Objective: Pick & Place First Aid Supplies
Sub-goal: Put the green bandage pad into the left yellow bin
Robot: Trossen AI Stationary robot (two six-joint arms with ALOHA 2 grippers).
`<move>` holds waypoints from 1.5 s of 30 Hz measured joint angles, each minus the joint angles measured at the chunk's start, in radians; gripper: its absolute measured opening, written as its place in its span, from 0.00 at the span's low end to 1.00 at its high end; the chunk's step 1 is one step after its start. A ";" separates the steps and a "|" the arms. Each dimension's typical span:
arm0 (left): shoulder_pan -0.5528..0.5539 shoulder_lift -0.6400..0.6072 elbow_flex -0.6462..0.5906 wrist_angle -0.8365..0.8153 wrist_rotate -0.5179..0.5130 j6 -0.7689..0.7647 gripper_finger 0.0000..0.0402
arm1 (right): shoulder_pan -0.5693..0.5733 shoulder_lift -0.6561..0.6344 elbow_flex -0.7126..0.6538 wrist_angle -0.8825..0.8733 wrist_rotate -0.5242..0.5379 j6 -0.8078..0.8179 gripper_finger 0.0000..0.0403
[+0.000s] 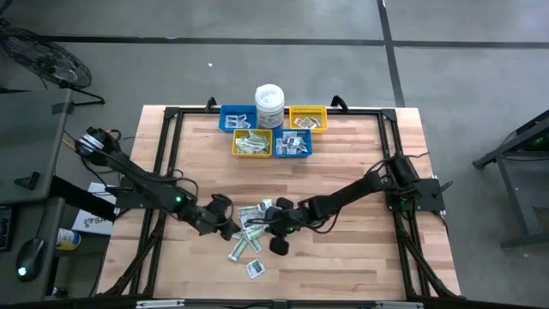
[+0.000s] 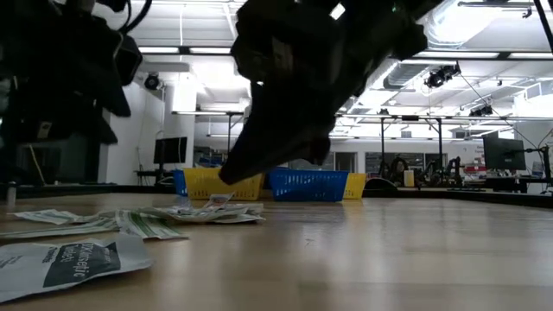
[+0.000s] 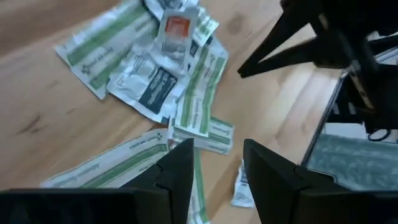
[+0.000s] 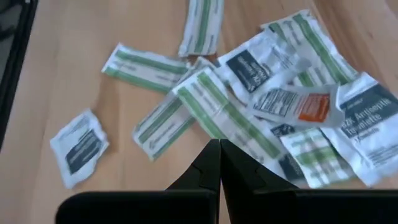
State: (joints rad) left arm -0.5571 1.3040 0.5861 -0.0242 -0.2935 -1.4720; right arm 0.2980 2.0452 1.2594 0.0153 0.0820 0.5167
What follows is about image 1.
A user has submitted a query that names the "black metal table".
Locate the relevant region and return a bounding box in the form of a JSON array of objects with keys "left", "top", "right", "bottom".
[{"left": 471, "top": 108, "right": 549, "bottom": 250}]

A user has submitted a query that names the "yellow plastic basket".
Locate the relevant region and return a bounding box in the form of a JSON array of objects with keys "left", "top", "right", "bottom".
[
  {"left": 289, "top": 105, "right": 329, "bottom": 135},
  {"left": 232, "top": 128, "right": 274, "bottom": 159}
]

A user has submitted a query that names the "white disinfecting wipes canister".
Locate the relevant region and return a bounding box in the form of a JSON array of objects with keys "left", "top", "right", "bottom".
[{"left": 254, "top": 83, "right": 286, "bottom": 130}]

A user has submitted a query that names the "silver metal bracket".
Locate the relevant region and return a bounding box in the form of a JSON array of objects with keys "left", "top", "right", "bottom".
[
  {"left": 136, "top": 299, "right": 186, "bottom": 309},
  {"left": 374, "top": 300, "right": 425, "bottom": 309}
]

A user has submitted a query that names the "black aluminium table frame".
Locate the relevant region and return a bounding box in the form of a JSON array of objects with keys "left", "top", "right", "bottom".
[{"left": 96, "top": 105, "right": 462, "bottom": 301}]

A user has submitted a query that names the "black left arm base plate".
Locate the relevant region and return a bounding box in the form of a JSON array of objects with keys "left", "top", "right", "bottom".
[{"left": 114, "top": 174, "right": 178, "bottom": 211}]

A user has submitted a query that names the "black slanted bar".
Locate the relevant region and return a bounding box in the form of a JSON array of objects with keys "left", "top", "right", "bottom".
[{"left": 50, "top": 174, "right": 118, "bottom": 223}]

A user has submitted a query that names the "black keyboard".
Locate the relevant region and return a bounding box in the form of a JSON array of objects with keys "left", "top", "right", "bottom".
[{"left": 0, "top": 205, "right": 13, "bottom": 254}]

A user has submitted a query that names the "black computer mouse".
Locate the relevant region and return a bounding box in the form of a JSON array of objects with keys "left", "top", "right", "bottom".
[{"left": 15, "top": 238, "right": 46, "bottom": 283}]

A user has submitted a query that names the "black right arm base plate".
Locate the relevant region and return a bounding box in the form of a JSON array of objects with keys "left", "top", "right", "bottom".
[{"left": 383, "top": 177, "right": 447, "bottom": 213}]

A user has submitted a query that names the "grey desk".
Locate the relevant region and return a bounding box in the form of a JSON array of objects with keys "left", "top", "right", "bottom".
[{"left": 0, "top": 88, "right": 74, "bottom": 305}]

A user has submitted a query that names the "blue plastic basket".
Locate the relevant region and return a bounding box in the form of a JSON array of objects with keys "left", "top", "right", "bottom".
[
  {"left": 219, "top": 105, "right": 258, "bottom": 133},
  {"left": 272, "top": 128, "right": 314, "bottom": 159}
]

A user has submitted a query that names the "black desk bracket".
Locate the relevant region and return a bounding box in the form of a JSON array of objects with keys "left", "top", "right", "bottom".
[{"left": 14, "top": 170, "right": 42, "bottom": 191}]

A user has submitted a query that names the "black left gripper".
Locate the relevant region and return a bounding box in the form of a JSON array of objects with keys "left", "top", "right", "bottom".
[{"left": 196, "top": 193, "right": 241, "bottom": 241}]

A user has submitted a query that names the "white cardboard box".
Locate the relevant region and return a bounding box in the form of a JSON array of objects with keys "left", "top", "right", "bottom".
[{"left": 71, "top": 182, "right": 118, "bottom": 237}]

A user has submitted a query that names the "white blue yellow can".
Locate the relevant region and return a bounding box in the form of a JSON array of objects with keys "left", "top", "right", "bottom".
[{"left": 56, "top": 227, "right": 82, "bottom": 251}]

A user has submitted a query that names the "black floor fan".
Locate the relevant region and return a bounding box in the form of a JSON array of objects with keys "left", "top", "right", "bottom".
[{"left": 0, "top": 26, "right": 106, "bottom": 107}]

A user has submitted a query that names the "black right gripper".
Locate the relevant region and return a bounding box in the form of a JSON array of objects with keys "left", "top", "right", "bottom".
[{"left": 259, "top": 197, "right": 312, "bottom": 257}]

